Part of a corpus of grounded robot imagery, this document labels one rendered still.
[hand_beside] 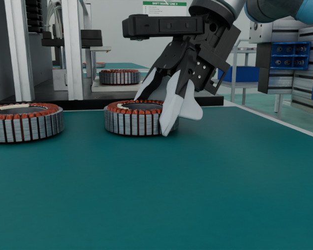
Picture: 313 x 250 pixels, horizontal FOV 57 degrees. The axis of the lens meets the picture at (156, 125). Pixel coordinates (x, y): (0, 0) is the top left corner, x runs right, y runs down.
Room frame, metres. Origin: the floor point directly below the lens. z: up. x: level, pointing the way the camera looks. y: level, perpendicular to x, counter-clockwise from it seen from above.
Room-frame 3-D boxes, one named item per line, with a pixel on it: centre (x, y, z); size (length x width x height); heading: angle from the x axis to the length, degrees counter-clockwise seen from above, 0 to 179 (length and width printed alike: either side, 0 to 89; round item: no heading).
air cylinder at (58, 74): (0.78, 0.24, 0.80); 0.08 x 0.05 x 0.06; 10
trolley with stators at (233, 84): (3.48, -1.01, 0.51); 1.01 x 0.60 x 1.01; 10
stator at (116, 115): (0.43, 0.02, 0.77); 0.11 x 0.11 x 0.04
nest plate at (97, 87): (0.80, 0.10, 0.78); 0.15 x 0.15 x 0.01; 10
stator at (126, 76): (0.80, 0.10, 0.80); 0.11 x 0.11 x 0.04
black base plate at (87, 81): (0.92, 0.14, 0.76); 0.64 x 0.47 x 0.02; 10
